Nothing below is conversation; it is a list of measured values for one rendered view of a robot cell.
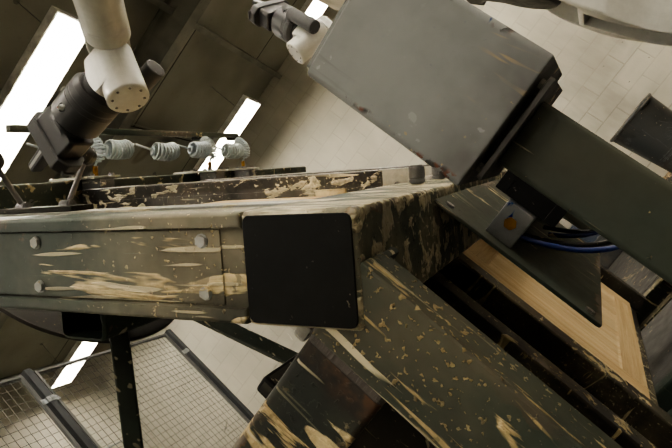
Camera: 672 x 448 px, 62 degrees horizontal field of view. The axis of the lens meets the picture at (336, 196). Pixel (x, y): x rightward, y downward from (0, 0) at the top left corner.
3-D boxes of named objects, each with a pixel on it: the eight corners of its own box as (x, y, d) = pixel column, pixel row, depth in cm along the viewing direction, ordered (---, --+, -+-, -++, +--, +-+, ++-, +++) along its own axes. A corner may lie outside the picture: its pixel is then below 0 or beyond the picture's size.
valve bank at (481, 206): (690, 232, 59) (501, 106, 66) (599, 329, 63) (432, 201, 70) (649, 195, 104) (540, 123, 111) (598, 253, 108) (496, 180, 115)
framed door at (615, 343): (644, 407, 129) (651, 401, 129) (454, 257, 146) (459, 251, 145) (625, 307, 211) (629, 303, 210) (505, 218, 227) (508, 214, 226)
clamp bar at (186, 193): (436, 199, 118) (429, 85, 117) (52, 214, 168) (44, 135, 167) (447, 195, 127) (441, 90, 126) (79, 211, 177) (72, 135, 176)
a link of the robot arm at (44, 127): (8, 116, 93) (45, 69, 88) (58, 119, 102) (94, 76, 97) (42, 177, 91) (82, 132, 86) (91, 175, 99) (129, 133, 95)
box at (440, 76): (566, 61, 40) (373, -57, 45) (466, 194, 43) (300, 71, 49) (572, 80, 50) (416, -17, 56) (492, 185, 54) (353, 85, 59)
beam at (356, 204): (363, 334, 48) (354, 207, 47) (246, 326, 53) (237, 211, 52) (551, 184, 247) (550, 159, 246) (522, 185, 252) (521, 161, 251)
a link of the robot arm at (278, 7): (286, -11, 152) (313, 4, 145) (286, 23, 158) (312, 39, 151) (247, -1, 145) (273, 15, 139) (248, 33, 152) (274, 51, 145)
